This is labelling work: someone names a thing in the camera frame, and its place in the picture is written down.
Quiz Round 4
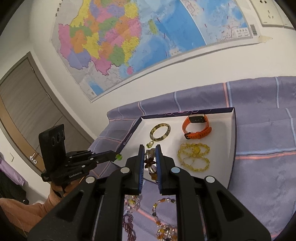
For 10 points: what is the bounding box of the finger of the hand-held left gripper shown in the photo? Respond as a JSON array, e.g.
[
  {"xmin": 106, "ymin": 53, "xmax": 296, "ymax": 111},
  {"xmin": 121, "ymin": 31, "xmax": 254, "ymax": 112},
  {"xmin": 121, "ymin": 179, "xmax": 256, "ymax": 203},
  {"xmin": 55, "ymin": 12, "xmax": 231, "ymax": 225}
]
[
  {"xmin": 67, "ymin": 156, "xmax": 117, "ymax": 172},
  {"xmin": 66, "ymin": 150, "xmax": 117, "ymax": 161}
]

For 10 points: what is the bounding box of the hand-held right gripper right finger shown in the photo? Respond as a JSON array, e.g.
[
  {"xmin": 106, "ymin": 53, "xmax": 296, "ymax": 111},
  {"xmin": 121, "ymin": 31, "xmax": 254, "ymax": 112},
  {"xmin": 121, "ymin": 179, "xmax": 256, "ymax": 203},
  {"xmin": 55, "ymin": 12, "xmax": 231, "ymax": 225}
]
[{"xmin": 155, "ymin": 144, "xmax": 272, "ymax": 241}]

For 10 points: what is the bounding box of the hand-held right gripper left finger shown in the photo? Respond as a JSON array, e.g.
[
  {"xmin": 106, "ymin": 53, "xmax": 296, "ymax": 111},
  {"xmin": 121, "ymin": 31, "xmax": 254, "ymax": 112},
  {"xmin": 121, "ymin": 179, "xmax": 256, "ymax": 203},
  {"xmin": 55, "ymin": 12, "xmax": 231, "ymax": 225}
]
[{"xmin": 28, "ymin": 144, "xmax": 146, "ymax": 241}]

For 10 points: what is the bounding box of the amber and clear bead bracelet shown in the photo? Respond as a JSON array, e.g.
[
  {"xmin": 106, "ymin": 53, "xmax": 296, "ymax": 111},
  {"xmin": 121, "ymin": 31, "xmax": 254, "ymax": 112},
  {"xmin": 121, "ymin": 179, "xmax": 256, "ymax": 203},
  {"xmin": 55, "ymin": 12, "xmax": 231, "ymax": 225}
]
[{"xmin": 144, "ymin": 149, "xmax": 160, "ymax": 183}]

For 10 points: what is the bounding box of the tortoiseshell bangle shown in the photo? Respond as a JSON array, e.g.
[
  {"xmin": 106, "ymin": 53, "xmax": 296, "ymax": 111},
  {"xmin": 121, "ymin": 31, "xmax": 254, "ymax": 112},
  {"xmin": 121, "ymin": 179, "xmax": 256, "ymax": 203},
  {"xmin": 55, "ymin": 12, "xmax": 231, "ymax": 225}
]
[{"xmin": 149, "ymin": 123, "xmax": 171, "ymax": 141}]

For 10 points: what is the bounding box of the yellow bead necklace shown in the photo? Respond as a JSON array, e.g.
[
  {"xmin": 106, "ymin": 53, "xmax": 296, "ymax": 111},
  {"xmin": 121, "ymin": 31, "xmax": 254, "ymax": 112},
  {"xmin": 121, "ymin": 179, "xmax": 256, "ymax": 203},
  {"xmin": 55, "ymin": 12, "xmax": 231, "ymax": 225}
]
[{"xmin": 178, "ymin": 143, "xmax": 210, "ymax": 173}]

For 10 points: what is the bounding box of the dark blue cardboard box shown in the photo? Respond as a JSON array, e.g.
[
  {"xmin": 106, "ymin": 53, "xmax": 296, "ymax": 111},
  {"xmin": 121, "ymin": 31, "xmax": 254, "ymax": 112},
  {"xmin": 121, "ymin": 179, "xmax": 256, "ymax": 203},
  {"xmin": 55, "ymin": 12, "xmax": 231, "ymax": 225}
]
[{"xmin": 111, "ymin": 107, "xmax": 237, "ymax": 189}]

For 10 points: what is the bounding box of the orange smartwatch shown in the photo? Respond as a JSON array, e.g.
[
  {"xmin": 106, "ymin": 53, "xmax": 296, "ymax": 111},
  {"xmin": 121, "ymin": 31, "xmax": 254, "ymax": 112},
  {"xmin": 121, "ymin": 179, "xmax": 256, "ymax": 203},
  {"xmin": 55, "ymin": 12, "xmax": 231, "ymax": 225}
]
[{"xmin": 182, "ymin": 114, "xmax": 212, "ymax": 140}]

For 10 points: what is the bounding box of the person's left forearm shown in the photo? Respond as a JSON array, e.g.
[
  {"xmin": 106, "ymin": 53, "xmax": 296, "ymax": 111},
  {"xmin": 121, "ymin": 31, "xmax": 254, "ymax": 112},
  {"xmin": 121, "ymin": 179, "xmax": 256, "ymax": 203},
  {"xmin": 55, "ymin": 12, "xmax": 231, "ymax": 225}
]
[{"xmin": 0, "ymin": 185, "xmax": 67, "ymax": 234}]

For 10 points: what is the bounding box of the person's left hand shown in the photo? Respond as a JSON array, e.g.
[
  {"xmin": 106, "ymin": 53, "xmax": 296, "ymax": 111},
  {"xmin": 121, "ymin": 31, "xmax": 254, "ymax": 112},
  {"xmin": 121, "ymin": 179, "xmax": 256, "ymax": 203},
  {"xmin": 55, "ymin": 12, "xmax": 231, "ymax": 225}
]
[{"xmin": 60, "ymin": 177, "xmax": 85, "ymax": 198}]

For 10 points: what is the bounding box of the purple cloth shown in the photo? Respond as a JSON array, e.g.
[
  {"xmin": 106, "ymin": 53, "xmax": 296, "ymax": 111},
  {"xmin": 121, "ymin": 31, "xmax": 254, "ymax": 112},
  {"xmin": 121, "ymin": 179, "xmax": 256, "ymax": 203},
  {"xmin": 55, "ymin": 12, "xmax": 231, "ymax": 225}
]
[{"xmin": 0, "ymin": 152, "xmax": 25, "ymax": 186}]

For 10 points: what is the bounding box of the grey brown door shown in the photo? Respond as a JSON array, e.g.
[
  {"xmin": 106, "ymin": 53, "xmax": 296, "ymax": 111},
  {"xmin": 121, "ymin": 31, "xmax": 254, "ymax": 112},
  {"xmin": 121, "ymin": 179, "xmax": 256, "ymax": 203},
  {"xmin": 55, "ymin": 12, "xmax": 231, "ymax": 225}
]
[{"xmin": 0, "ymin": 51, "xmax": 94, "ymax": 174}]

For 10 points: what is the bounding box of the dark cloth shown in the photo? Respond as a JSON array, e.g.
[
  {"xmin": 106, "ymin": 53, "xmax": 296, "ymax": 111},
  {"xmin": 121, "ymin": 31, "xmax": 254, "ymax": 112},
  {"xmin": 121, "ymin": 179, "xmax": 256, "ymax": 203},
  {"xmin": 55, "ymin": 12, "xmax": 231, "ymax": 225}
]
[{"xmin": 0, "ymin": 171, "xmax": 29, "ymax": 205}]

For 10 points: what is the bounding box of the mixed stone bead bracelet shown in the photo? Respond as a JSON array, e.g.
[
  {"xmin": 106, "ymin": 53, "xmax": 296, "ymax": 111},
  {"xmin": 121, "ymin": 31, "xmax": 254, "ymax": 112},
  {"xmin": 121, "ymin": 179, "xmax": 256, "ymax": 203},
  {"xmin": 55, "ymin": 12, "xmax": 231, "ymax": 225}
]
[{"xmin": 152, "ymin": 197, "xmax": 177, "ymax": 241}]

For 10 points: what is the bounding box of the colourful wall map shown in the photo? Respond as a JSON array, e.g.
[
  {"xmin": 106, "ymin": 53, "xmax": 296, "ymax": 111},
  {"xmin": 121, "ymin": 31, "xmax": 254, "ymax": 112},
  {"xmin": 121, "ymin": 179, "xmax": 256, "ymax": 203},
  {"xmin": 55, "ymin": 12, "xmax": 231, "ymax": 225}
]
[{"xmin": 51, "ymin": 0, "xmax": 273, "ymax": 103}]

